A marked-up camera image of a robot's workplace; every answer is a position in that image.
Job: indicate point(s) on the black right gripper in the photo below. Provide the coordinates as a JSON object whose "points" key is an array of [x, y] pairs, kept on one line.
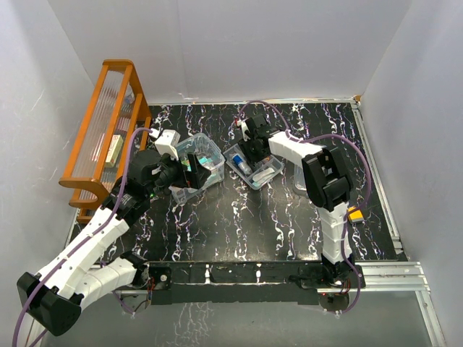
{"points": [[252, 160]]}

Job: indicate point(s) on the cream box on rack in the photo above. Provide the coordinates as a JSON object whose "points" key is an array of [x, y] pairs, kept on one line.
{"points": [[113, 151]]}

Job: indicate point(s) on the teal bandage packet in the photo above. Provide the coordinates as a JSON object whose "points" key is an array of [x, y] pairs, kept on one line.
{"points": [[212, 162]]}

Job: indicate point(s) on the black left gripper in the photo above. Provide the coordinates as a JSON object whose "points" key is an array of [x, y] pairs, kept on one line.
{"points": [[194, 178]]}

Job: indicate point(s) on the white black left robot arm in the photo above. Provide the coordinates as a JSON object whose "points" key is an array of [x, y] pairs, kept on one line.
{"points": [[56, 295]]}

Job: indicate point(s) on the orange wooden rack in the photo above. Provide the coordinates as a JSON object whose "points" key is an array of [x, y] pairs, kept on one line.
{"points": [[117, 106]]}

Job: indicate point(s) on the yellow white small block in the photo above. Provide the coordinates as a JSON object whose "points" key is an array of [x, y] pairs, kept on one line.
{"points": [[355, 216]]}

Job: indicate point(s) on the clear medicine kit box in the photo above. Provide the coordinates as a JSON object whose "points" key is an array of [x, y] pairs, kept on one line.
{"points": [[198, 178]]}

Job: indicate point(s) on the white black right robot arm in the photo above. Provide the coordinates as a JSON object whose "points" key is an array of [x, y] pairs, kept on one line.
{"points": [[327, 182]]}

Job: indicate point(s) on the clear box lid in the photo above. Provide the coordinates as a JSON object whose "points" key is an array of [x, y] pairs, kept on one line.
{"points": [[299, 186]]}

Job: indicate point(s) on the clear divided organizer tray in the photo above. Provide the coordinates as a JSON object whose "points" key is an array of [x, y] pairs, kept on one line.
{"points": [[270, 161]]}

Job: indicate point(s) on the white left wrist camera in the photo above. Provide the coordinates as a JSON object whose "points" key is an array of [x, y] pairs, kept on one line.
{"points": [[166, 143]]}

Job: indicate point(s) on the white paper leaflet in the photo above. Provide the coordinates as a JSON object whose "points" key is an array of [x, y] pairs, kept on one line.
{"points": [[263, 175]]}

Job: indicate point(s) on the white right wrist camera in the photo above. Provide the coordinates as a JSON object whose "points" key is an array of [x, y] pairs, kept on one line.
{"points": [[245, 128]]}

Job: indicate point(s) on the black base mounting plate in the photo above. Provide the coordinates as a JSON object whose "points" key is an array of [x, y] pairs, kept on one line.
{"points": [[303, 282]]}

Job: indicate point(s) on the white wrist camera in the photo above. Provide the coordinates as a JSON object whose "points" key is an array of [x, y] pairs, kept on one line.
{"points": [[245, 128], [166, 143]]}

